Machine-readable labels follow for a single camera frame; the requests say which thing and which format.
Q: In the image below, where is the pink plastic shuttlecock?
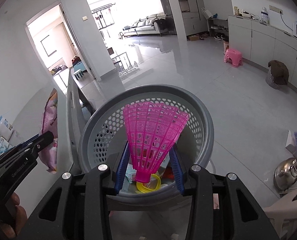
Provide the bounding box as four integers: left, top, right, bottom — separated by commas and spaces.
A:
123, 101, 190, 183

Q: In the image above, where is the cardboard box on floor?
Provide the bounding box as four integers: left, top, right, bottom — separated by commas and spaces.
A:
188, 35, 200, 41

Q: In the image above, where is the pink snack wrapper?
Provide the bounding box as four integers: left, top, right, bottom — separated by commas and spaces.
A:
39, 88, 58, 173

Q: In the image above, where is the white sideboard cabinet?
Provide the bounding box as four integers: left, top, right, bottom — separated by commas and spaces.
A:
228, 15, 297, 91

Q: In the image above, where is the grey sofa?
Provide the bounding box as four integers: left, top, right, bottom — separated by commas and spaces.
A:
122, 12, 171, 37

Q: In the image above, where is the pink plastic stool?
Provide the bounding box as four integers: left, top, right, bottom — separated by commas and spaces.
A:
223, 48, 243, 68

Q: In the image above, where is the shoe rack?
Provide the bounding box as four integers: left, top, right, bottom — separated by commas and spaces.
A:
207, 18, 229, 41

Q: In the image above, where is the white blue-lidded jar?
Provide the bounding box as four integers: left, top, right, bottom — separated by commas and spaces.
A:
0, 115, 14, 142

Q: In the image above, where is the steel kettle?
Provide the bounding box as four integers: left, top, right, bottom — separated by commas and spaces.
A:
273, 157, 297, 192

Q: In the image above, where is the grey perforated trash basket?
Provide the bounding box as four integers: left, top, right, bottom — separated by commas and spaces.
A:
78, 83, 215, 207

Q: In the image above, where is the basket with brown cloth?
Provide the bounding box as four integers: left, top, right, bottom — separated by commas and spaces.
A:
265, 60, 289, 89

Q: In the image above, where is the small blue kids table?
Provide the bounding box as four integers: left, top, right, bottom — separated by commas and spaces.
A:
73, 61, 86, 80

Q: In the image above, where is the yellow plastic ring handle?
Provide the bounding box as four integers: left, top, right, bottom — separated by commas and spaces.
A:
136, 174, 162, 193

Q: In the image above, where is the water bottle on cabinet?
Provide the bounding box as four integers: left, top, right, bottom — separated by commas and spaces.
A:
261, 7, 270, 24

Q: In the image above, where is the crumpled wet wipe pack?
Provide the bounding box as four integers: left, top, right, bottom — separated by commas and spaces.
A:
125, 164, 136, 184

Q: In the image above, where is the person's left hand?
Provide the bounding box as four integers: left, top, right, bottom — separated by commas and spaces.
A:
0, 192, 27, 239

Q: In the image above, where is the red cardboard box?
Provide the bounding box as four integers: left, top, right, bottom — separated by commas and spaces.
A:
162, 166, 174, 180

